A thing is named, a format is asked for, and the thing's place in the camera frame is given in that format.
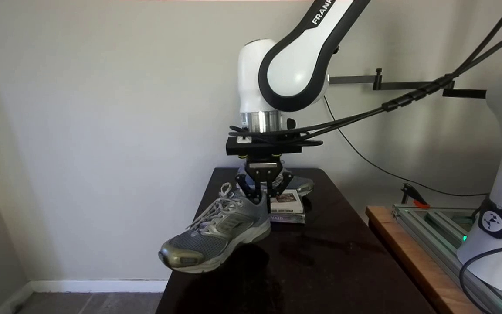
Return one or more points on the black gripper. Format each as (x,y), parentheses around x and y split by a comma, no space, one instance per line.
(262,169)

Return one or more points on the white black Franka robot arm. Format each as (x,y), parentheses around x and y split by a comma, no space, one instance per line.
(288,71)

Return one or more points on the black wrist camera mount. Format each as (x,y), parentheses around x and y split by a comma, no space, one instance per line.
(262,144)

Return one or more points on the white baseboard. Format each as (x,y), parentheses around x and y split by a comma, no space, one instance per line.
(100,287)

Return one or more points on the black wall mounted rail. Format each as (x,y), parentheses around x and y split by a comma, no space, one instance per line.
(413,85)

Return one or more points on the aluminium frame rails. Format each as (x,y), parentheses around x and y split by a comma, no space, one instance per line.
(436,233)

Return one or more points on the red black clamp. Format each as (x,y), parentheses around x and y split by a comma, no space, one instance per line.
(413,195)

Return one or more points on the wooden platform board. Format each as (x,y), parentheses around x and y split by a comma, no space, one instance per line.
(413,263)

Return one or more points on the white paperback book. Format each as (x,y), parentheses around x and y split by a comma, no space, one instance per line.
(288,211)

